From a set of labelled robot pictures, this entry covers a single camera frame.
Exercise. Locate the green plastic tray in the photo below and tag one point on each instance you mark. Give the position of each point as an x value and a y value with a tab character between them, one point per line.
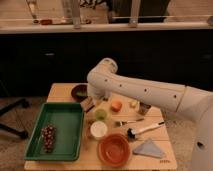
68	119

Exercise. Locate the metal can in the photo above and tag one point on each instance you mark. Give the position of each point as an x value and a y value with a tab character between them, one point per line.
143	108

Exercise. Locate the white cup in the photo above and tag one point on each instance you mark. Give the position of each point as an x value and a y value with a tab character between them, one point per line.
98	129

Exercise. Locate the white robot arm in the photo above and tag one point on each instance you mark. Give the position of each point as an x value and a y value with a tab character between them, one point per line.
192	103

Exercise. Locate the dark cabinet counter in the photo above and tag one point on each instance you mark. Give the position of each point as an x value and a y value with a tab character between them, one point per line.
32	58

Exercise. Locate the small fork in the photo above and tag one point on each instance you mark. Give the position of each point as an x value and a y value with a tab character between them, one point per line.
122	123

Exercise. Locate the yellow banana toy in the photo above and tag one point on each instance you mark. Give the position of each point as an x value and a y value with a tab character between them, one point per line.
133	103

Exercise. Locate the red bowl on counter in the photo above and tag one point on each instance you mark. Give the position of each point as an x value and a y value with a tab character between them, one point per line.
46	22

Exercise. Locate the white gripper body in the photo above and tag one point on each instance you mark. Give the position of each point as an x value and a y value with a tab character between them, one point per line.
87	104

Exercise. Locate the bunch of dark grapes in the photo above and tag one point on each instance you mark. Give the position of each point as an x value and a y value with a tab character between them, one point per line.
48	135

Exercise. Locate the orange plastic bowl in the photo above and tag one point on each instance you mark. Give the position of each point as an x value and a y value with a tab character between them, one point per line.
114	150

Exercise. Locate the dark maroon bowl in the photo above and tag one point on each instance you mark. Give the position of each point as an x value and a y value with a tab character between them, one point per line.
79	92

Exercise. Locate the blue grey cloth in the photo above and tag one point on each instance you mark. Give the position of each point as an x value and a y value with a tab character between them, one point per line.
149	148

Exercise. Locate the orange fruit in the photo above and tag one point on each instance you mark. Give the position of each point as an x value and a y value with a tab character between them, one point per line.
116	106

